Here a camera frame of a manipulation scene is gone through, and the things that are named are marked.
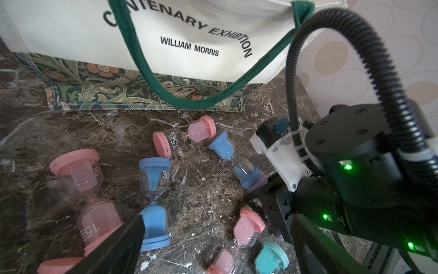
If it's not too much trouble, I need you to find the pink hourglass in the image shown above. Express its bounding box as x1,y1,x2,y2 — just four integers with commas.
37,257,84,274
206,207,265,274
49,148,124,256
152,115,216,159

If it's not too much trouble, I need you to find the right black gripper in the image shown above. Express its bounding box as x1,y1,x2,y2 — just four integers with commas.
245,172,308,243

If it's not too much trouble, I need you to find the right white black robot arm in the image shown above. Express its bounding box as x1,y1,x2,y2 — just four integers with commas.
245,1,438,274

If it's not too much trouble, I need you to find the cream canvas tote bag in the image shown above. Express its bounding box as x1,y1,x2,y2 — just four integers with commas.
1,1,347,112

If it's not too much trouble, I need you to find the pink hourglass upper middle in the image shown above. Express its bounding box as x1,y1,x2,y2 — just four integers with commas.
49,148,124,256

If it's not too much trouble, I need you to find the pink hourglass lower left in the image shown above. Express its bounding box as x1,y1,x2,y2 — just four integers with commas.
37,257,84,274

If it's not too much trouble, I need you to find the blue hourglass centre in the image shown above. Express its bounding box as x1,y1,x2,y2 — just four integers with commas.
139,158,172,252

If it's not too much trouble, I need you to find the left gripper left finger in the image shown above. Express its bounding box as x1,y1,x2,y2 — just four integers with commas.
68,215,145,274

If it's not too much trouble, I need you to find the pink hourglass top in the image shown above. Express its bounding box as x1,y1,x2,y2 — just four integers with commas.
152,115,216,159

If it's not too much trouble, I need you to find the pink hourglass right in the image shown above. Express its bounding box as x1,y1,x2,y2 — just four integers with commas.
206,207,265,274

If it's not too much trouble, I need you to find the blue hourglass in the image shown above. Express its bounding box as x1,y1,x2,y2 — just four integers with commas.
139,158,172,252
209,131,268,192

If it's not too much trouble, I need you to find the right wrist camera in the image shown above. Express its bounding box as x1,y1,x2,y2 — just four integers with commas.
250,117,312,192

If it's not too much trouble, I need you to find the blue hourglass right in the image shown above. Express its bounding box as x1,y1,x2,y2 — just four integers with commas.
209,131,268,192

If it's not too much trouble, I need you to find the teal hourglass middle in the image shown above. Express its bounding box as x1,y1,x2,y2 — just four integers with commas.
255,240,289,274

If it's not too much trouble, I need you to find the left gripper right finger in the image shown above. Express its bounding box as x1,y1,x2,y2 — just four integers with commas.
292,214,370,274

